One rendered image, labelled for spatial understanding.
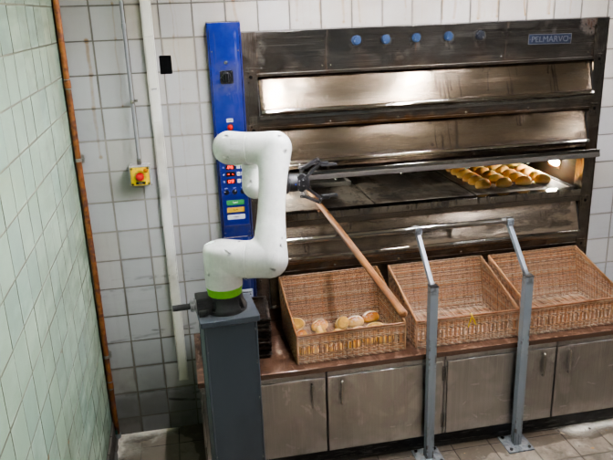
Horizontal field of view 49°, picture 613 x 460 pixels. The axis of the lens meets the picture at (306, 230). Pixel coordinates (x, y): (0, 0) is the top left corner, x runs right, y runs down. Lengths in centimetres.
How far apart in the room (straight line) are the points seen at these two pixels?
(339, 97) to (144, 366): 176
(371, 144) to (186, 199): 99
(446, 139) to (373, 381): 131
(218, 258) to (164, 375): 163
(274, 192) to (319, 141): 117
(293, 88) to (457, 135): 92
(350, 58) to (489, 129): 85
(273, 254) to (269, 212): 15
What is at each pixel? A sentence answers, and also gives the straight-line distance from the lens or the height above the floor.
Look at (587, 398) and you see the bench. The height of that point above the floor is 19.
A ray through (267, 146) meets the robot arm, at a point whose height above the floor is 175.
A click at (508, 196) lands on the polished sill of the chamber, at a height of 117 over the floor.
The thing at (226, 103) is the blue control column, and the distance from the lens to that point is 333.
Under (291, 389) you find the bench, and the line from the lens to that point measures 330.
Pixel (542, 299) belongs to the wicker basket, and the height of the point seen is 59.
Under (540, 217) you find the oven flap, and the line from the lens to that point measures 404.
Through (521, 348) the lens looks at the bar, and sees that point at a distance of 353.
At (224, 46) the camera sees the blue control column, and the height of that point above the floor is 204.
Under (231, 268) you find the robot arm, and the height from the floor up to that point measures 137.
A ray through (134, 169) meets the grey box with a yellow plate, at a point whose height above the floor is 150.
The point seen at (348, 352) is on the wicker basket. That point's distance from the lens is 337.
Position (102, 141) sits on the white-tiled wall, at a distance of 339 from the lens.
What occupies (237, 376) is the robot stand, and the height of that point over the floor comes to 97.
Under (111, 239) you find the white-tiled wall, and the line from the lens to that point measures 351.
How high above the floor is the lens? 220
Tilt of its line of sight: 18 degrees down
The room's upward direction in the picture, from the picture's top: 2 degrees counter-clockwise
